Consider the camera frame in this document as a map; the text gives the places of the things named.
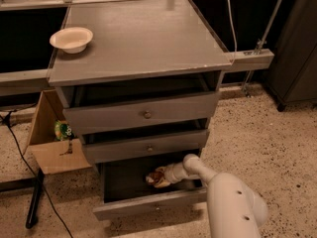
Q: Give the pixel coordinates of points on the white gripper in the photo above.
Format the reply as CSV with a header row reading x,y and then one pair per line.
x,y
169,176

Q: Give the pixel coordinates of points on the red coke can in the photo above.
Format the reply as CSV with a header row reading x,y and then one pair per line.
x,y
154,178

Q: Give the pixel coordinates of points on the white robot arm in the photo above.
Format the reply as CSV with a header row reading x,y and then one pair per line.
x,y
234,210

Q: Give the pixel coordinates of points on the grey middle drawer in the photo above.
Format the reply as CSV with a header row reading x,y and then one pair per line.
x,y
146,146

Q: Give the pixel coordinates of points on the grey open bottom drawer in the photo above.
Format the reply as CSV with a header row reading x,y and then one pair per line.
x,y
125,191

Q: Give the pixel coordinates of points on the grey wooden drawer cabinet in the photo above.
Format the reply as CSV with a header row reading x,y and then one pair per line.
x,y
143,50

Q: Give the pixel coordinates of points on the grey top drawer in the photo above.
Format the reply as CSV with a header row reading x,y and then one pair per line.
x,y
102,118

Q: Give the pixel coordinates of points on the green chip bag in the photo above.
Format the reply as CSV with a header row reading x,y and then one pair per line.
x,y
62,130

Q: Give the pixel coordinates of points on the cardboard box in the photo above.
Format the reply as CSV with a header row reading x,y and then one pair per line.
x,y
53,156

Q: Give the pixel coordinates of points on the black metal stand leg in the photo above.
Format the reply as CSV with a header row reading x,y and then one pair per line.
x,y
32,218

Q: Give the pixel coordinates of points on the white bowl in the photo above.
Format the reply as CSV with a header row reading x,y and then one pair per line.
x,y
72,40

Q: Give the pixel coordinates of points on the dark rolling cabinet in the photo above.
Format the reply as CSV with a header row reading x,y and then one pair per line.
x,y
292,76

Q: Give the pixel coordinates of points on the grey metal frame rail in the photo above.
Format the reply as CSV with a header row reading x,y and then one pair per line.
x,y
251,59

